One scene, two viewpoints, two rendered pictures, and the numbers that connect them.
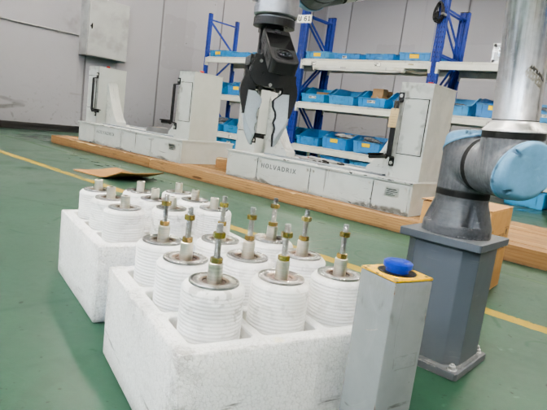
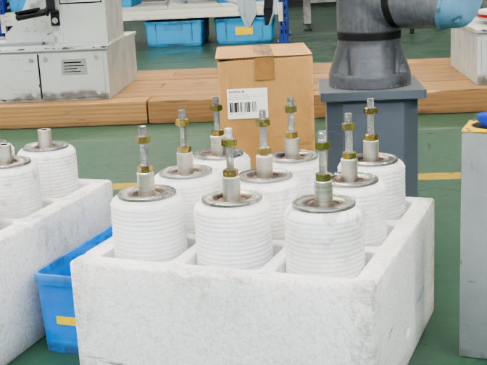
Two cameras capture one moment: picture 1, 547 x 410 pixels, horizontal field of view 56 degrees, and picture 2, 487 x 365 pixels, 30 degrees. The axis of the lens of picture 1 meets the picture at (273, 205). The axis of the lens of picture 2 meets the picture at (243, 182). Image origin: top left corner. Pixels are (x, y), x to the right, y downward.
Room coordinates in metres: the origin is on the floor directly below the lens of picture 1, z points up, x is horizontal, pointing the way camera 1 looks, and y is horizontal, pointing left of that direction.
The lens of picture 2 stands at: (-0.05, 0.77, 0.54)
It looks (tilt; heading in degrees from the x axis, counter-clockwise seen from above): 14 degrees down; 324
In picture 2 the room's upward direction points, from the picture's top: 3 degrees counter-clockwise
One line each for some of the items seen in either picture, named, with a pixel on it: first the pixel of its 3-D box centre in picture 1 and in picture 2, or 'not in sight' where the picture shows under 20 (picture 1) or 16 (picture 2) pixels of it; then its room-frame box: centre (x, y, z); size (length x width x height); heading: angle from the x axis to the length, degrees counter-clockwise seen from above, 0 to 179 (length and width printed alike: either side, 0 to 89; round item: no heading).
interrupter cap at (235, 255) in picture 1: (247, 256); (264, 176); (0.90, 0.03, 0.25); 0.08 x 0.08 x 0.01
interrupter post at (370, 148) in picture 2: (339, 267); (370, 150); (0.86, -0.13, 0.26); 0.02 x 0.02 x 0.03
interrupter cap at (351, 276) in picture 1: (339, 274); (371, 160); (0.86, -0.13, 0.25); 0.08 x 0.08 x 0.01
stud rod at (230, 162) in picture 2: (188, 228); (230, 158); (0.84, 0.14, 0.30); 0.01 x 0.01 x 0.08
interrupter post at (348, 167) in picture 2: (282, 269); (349, 170); (0.80, -0.03, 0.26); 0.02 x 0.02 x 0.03
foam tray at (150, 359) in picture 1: (237, 340); (269, 288); (0.90, 0.03, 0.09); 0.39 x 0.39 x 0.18; 32
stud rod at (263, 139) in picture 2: (251, 228); (263, 137); (0.90, 0.03, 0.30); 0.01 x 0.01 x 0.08
